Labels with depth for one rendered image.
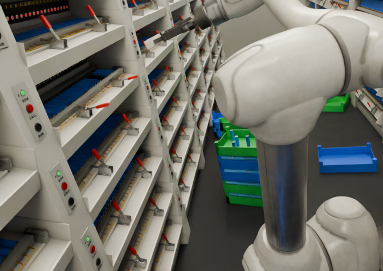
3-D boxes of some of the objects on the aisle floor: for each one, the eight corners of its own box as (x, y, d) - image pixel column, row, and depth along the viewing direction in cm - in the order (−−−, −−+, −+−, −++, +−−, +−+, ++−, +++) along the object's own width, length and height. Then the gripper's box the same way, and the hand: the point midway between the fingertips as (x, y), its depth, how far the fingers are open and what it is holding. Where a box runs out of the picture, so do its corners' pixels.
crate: (286, 186, 189) (285, 175, 186) (280, 209, 173) (278, 197, 170) (237, 183, 203) (235, 172, 200) (227, 203, 187) (224, 192, 184)
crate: (370, 153, 201) (370, 142, 198) (377, 171, 184) (377, 159, 181) (318, 155, 211) (317, 144, 208) (320, 173, 194) (318, 161, 191)
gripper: (205, 1, 114) (147, 31, 121) (200, 5, 99) (135, 39, 106) (214, 21, 116) (157, 49, 123) (210, 29, 102) (146, 60, 109)
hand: (155, 40), depth 114 cm, fingers open, 3 cm apart
